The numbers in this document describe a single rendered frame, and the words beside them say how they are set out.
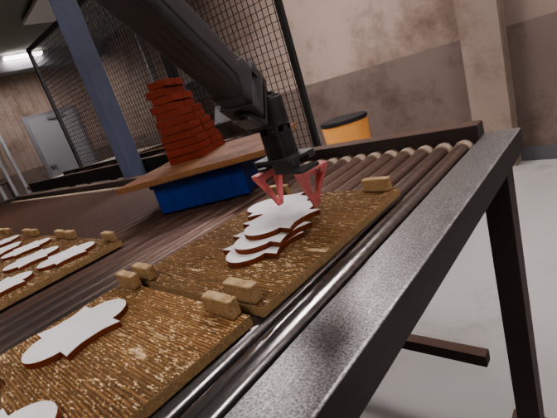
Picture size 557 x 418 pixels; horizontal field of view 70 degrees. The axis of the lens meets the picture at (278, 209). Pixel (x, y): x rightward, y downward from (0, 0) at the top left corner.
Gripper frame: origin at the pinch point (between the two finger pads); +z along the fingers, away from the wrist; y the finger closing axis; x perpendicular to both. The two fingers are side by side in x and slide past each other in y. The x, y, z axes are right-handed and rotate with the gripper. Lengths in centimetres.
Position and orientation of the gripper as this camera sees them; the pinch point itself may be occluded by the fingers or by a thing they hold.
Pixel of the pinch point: (297, 201)
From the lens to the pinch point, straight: 74.8
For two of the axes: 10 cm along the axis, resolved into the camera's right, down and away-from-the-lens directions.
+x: 6.8, -4.2, 6.0
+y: 6.7, 0.3, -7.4
